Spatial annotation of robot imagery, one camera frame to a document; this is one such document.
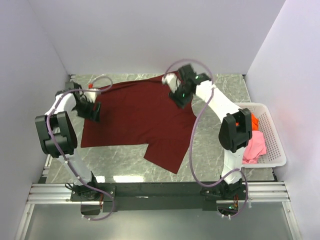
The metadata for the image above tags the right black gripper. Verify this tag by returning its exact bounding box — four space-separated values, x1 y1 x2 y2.
167 83 193 111

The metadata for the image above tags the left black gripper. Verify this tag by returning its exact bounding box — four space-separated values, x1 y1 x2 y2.
72 98 101 124

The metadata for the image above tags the dark red t shirt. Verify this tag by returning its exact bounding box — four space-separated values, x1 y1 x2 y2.
80 76 196 174

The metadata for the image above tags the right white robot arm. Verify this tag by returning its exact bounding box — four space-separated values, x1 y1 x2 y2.
161 64 253 200

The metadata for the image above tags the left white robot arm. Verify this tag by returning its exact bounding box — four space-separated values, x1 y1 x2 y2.
35 81 101 201

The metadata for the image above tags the orange t shirt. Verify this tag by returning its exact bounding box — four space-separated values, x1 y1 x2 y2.
251 113 259 131

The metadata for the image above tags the black base beam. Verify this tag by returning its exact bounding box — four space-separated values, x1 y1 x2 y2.
64 180 248 216

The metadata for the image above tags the pink t shirt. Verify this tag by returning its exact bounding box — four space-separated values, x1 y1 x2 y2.
242 130 267 164

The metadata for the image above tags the white plastic basket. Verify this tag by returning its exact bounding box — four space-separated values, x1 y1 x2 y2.
235 102 287 168

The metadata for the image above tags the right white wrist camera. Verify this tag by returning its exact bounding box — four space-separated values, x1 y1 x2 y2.
161 73 181 93

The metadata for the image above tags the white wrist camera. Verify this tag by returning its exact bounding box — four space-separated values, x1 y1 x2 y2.
161 73 181 93
82 88 100 103

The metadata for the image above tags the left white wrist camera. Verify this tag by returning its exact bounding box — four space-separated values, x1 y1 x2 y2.
82 88 100 103

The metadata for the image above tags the aluminium rail frame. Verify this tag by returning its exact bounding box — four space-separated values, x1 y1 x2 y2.
26 183 100 205

